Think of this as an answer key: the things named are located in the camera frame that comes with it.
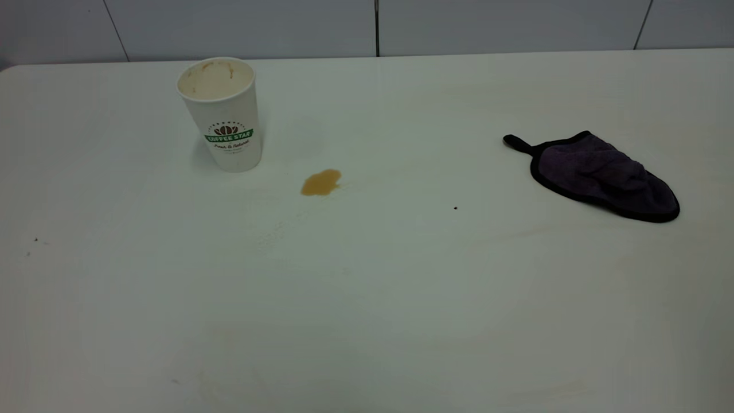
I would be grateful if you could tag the white paper coffee cup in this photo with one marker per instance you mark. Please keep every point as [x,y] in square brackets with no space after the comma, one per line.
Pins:
[229,115]

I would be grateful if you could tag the purple cloth with black trim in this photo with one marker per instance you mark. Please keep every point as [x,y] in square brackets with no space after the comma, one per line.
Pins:
[596,172]

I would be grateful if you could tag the brown coffee spill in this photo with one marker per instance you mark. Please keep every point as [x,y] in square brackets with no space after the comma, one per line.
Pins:
[321,183]

